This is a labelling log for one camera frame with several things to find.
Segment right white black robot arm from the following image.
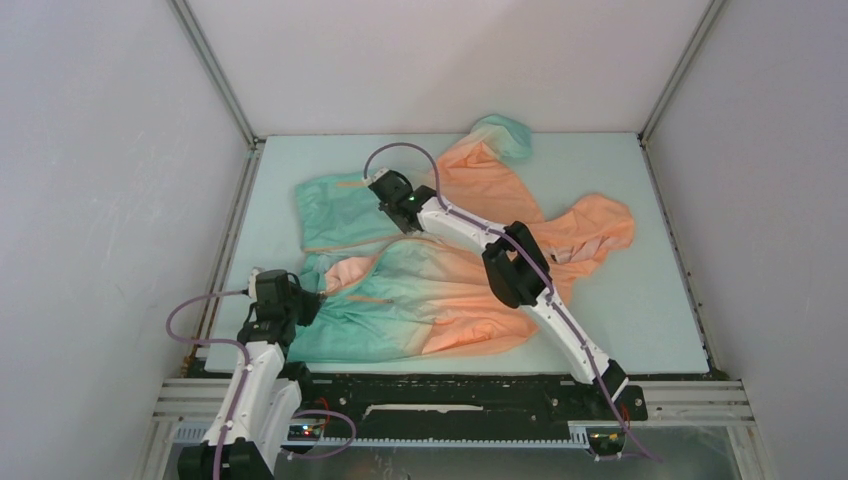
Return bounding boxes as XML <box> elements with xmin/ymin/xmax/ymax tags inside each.
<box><xmin>363</xmin><ymin>168</ymin><xmax>630</xmax><ymax>418</ymax></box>

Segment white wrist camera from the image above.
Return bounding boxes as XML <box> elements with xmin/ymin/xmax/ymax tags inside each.
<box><xmin>246</xmin><ymin>267</ymin><xmax>263</xmax><ymax>300</ymax></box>
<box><xmin>363</xmin><ymin>167</ymin><xmax>389</xmax><ymax>187</ymax></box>

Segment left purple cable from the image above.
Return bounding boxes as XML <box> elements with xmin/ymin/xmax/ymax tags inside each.
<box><xmin>165</xmin><ymin>289</ymin><xmax>359</xmax><ymax>480</ymax></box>

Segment teal and orange gradient jacket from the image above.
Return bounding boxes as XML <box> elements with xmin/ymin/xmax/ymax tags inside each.
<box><xmin>290</xmin><ymin>115</ymin><xmax>635</xmax><ymax>363</ymax></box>

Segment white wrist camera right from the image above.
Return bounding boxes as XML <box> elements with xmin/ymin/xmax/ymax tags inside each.
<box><xmin>363</xmin><ymin>167</ymin><xmax>389</xmax><ymax>187</ymax></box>

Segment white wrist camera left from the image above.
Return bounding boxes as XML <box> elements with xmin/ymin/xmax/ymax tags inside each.
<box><xmin>246</xmin><ymin>267</ymin><xmax>263</xmax><ymax>300</ymax></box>

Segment light foam table mat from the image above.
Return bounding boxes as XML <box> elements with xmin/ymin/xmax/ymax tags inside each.
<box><xmin>212</xmin><ymin>133</ymin><xmax>708</xmax><ymax>376</ymax></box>

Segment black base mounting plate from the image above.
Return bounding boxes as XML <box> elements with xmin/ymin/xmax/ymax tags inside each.
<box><xmin>301</xmin><ymin>373</ymin><xmax>648</xmax><ymax>442</ymax></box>

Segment aluminium frame rail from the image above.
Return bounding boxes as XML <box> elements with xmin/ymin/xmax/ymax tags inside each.
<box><xmin>132</xmin><ymin>377</ymin><xmax>776</xmax><ymax>480</ymax></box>

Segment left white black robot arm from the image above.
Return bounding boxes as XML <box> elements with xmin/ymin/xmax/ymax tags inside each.
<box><xmin>177</xmin><ymin>269</ymin><xmax>324</xmax><ymax>479</ymax></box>

